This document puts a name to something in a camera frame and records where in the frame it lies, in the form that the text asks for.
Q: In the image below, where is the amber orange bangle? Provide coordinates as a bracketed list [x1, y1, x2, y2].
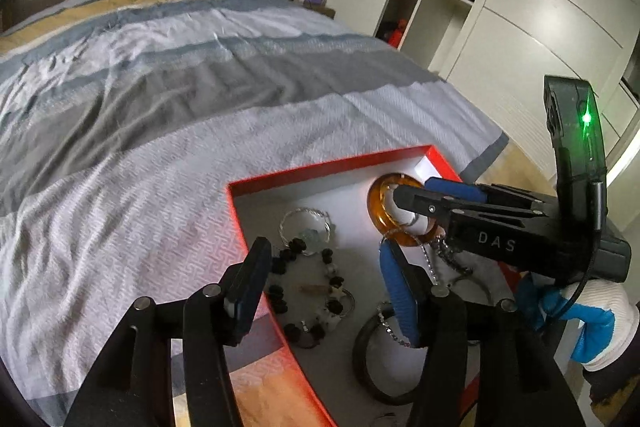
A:
[367, 172, 445, 247]

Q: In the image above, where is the thin gold wire bangle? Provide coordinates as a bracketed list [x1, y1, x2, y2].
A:
[444, 256, 495, 306]

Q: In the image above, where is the red jewelry box tray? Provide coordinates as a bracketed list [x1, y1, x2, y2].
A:
[226, 145, 526, 427]

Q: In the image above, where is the twisted silver hoop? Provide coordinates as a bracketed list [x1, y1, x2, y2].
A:
[278, 207, 334, 257]

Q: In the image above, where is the dark olive bangle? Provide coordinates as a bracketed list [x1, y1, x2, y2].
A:
[351, 311, 432, 407]

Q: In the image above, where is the dark beaded bracelet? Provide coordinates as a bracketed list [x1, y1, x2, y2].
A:
[267, 235, 357, 350]

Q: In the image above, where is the green stone pendant charm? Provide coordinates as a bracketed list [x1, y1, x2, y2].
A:
[298, 229, 326, 251]

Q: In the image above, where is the right blue white gloved hand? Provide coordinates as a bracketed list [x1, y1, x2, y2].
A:
[516, 274, 639, 373]

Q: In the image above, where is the wooden nightstand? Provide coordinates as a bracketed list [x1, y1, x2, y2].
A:
[290, 0, 335, 20]

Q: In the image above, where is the striped duvet cover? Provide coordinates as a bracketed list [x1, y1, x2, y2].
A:
[1, 0, 509, 426]

